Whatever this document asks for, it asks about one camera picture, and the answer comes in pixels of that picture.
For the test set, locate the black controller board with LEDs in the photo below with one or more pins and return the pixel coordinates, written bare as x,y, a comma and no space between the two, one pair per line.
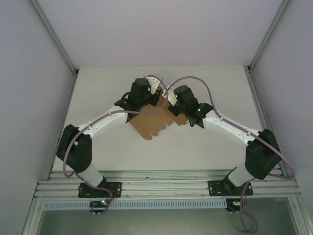
97,203
232,206

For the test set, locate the aluminium table side rail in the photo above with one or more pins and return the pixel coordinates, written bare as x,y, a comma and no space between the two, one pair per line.
261,110
66,110

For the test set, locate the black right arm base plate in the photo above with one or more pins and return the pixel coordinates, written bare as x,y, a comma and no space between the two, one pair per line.
215,188

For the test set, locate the brown cardboard box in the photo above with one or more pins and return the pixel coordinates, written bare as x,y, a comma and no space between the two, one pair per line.
146,124

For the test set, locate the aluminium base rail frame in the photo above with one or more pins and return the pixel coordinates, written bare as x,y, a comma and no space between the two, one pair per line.
159,186

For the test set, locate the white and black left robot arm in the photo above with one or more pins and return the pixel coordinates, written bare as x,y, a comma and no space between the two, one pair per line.
102,122

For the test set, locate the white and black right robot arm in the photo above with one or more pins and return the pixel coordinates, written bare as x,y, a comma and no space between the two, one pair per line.
227,124

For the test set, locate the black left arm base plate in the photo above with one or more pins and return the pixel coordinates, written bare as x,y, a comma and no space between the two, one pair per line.
115,189

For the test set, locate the aluminium upright frame post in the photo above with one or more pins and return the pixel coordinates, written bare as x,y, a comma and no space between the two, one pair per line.
54,34
269,34

